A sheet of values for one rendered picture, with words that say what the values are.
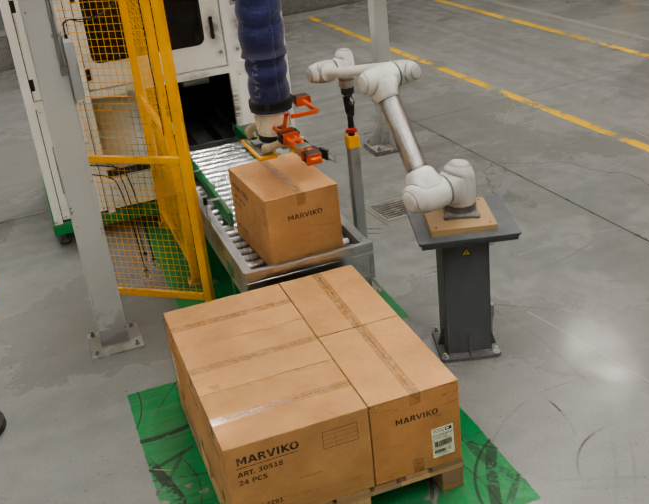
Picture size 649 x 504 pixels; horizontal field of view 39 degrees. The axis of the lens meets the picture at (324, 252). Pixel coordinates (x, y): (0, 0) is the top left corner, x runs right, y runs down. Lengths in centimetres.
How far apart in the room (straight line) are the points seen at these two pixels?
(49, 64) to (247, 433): 223
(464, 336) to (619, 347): 81
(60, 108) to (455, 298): 225
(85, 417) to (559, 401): 238
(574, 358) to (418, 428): 135
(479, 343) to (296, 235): 112
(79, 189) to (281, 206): 113
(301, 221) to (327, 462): 144
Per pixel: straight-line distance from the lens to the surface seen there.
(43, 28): 489
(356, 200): 537
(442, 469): 404
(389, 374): 388
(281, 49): 468
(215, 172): 633
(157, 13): 500
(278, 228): 469
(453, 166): 454
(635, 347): 508
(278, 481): 375
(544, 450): 434
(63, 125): 500
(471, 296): 479
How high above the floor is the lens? 270
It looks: 26 degrees down
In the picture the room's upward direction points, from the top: 7 degrees counter-clockwise
